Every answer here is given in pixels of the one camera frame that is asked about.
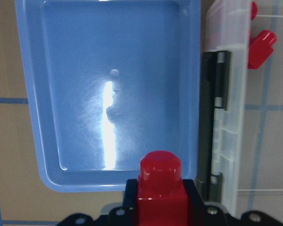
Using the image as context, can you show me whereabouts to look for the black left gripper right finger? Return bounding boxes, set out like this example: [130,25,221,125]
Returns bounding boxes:
[183,179,204,210]

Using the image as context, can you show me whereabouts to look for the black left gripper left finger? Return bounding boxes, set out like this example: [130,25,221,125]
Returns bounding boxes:
[122,179,137,210]

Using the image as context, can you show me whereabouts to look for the red block with stud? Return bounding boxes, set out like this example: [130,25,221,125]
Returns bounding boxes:
[136,151,188,226]

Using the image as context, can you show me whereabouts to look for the blue plastic tray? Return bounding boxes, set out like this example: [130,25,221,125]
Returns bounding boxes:
[15,0,201,193]

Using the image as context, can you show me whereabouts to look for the red block tilted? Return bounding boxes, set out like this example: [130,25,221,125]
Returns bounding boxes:
[248,30,277,69]

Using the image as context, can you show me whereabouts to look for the clear plastic storage box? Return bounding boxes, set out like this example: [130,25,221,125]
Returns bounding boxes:
[195,0,283,217]

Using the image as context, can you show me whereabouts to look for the red block upper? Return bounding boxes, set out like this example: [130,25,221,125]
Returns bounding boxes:
[250,1,258,20]

